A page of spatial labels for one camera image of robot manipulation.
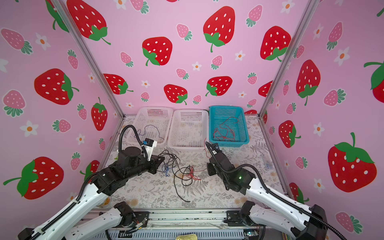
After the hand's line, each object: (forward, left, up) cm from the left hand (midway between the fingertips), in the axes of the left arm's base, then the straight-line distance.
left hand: (164, 157), depth 70 cm
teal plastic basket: (+41, -39, -23) cm, 61 cm away
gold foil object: (-29, -12, -20) cm, 37 cm away
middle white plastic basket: (+37, -9, -22) cm, 44 cm away
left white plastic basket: (+44, +20, -23) cm, 53 cm away
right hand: (+2, -22, -6) cm, 23 cm away
